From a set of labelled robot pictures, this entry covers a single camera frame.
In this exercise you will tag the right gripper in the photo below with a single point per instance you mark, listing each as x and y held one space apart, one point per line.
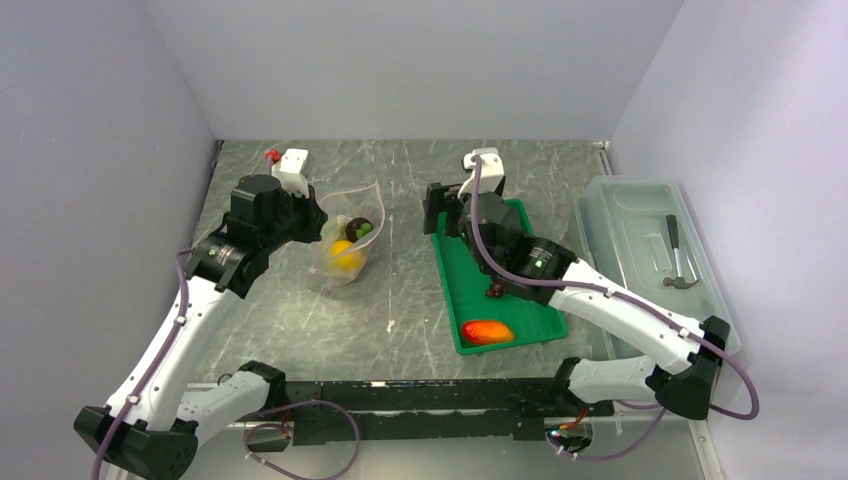
442 198

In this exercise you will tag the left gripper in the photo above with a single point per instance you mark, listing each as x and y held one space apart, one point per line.
315 216

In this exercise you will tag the clear zip top bag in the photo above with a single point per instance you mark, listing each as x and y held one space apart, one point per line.
360 202

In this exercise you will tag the dark plum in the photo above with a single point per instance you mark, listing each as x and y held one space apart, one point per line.
357 228

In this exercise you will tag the yellow lemon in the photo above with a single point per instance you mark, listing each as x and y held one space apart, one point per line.
343 256

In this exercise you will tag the red orange mango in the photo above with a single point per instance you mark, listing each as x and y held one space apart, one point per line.
486 332

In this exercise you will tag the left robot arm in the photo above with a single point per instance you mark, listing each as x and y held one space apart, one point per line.
150 426

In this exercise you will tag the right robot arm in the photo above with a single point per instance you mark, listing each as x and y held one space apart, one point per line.
680 356

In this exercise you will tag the dark purple grapes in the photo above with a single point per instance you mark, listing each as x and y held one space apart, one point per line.
495 290

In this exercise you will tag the clear plastic storage box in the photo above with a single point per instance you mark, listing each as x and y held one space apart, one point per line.
619 227

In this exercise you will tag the small hammer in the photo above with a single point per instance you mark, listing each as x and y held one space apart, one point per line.
678 281

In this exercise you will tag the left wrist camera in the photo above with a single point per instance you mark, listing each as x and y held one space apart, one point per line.
292 169

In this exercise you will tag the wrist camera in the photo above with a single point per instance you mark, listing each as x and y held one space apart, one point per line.
492 171
292 169

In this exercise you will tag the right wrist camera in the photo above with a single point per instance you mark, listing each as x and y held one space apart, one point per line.
492 171

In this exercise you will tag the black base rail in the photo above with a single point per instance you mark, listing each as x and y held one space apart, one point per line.
521 409

